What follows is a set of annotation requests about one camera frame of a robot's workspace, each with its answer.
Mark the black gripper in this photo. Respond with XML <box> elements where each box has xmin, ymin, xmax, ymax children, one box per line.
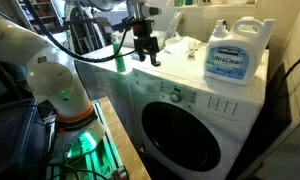
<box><xmin>133</xmin><ymin>19</ymin><xmax>160</xmax><ymax>64</ymax></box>

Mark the green spray bottle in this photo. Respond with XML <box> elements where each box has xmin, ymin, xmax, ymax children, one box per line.
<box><xmin>110</xmin><ymin>31</ymin><xmax>127</xmax><ymax>74</ymax></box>

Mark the white crumpled paper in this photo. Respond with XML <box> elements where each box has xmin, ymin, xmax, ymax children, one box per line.
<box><xmin>163</xmin><ymin>35</ymin><xmax>202</xmax><ymax>56</ymax></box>

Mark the clear plastic scoop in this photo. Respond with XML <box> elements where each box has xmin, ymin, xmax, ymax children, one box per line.
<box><xmin>187</xmin><ymin>41</ymin><xmax>198</xmax><ymax>62</ymax></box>

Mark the white dryer machine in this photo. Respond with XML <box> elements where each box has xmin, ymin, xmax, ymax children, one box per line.
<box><xmin>74</xmin><ymin>44</ymin><xmax>138</xmax><ymax>143</ymax></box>

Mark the bicycle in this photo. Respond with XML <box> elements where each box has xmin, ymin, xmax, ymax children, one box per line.
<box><xmin>63</xmin><ymin>0</ymin><xmax>108</xmax><ymax>56</ymax></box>

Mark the white detergent jug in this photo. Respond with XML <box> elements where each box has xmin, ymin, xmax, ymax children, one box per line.
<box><xmin>203</xmin><ymin>16</ymin><xmax>277</xmax><ymax>87</ymax></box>

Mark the wooden workbench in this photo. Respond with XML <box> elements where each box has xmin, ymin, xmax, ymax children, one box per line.
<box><xmin>97</xmin><ymin>96</ymin><xmax>152</xmax><ymax>180</ymax></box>

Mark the white front-load washing machine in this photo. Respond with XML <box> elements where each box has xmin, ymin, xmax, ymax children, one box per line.
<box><xmin>131</xmin><ymin>42</ymin><xmax>270</xmax><ymax>180</ymax></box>

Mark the storage shelf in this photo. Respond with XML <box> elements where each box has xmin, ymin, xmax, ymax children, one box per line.
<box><xmin>15</xmin><ymin>0</ymin><xmax>65</xmax><ymax>34</ymax></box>

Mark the blue plastic bin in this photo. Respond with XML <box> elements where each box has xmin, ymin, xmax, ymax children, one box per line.
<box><xmin>0</xmin><ymin>97</ymin><xmax>38</xmax><ymax>178</ymax></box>

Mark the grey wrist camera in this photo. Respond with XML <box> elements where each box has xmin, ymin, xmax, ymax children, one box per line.
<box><xmin>144</xmin><ymin>5</ymin><xmax>163</xmax><ymax>17</ymax></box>

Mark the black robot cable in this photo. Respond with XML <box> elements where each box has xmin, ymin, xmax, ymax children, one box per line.
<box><xmin>22</xmin><ymin>0</ymin><xmax>138</xmax><ymax>64</ymax></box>

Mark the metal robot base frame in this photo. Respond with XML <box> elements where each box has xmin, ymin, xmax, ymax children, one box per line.
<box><xmin>45</xmin><ymin>99</ymin><xmax>129</xmax><ymax>180</ymax></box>

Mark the black wall cable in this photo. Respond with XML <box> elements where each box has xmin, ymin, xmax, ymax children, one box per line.
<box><xmin>280</xmin><ymin>49</ymin><xmax>300</xmax><ymax>88</ymax></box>

